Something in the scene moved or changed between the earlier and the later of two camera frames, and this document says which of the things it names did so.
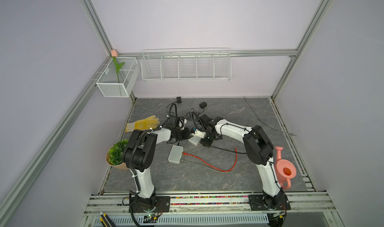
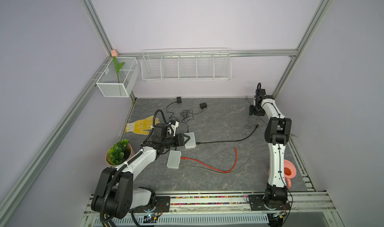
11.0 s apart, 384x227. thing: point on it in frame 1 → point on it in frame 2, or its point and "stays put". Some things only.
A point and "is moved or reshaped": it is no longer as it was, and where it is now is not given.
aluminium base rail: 306,209 stays put
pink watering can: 285,170 stays put
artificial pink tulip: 114,54 stays put
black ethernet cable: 228,150 → 256,126
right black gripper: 207,144 → 251,111
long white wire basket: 186,64 stays put
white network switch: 194,139 is moved or reshaped
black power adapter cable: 178,99 stays put
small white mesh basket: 110,85 stays put
